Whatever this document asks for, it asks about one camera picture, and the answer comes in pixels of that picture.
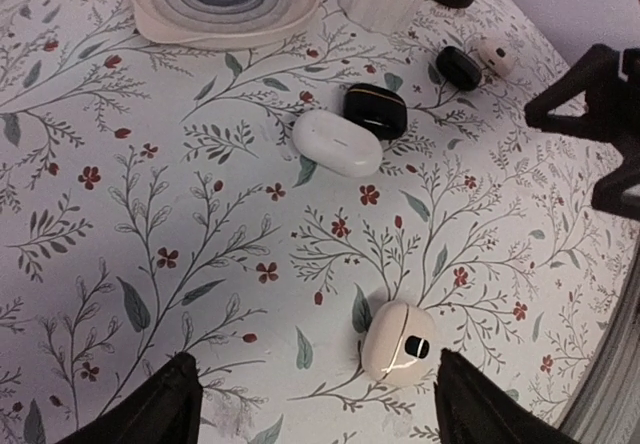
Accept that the white oval earbud case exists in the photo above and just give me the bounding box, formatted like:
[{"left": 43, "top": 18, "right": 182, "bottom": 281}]
[{"left": 291, "top": 110, "right": 383, "bottom": 178}]

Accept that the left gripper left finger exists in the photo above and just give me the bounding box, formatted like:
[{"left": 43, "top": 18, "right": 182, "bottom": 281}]
[{"left": 61, "top": 352, "right": 203, "bottom": 444}]

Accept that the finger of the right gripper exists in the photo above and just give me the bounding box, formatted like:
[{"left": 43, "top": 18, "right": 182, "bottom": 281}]
[{"left": 524, "top": 44, "right": 639, "bottom": 214}]

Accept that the small beige earbud case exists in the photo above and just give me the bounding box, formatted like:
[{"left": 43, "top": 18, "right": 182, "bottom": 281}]
[{"left": 478, "top": 39, "right": 516, "bottom": 77}]

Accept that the front aluminium rail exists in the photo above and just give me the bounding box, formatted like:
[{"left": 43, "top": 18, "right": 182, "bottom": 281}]
[{"left": 557, "top": 254, "right": 639, "bottom": 443}]

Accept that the small black earbud case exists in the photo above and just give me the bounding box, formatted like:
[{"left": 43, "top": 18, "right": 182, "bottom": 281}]
[{"left": 436, "top": 46, "right": 482, "bottom": 92}]

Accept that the floral patterned table mat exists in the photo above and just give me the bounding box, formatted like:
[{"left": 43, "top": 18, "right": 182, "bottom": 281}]
[{"left": 1, "top": 0, "right": 639, "bottom": 443}]

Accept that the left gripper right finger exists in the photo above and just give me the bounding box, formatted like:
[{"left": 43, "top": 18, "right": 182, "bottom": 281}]
[{"left": 434, "top": 348, "right": 574, "bottom": 444}]

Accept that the black glossy earbud case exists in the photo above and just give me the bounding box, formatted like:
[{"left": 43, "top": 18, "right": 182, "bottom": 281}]
[{"left": 342, "top": 83, "right": 408, "bottom": 141}]

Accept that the spiral patterned plate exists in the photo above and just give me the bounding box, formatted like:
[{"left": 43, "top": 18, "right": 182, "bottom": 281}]
[{"left": 130, "top": 0, "right": 320, "bottom": 51}]

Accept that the beige earbud charging case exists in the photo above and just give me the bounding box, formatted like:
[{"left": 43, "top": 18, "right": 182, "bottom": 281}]
[{"left": 361, "top": 300, "right": 437, "bottom": 388}]

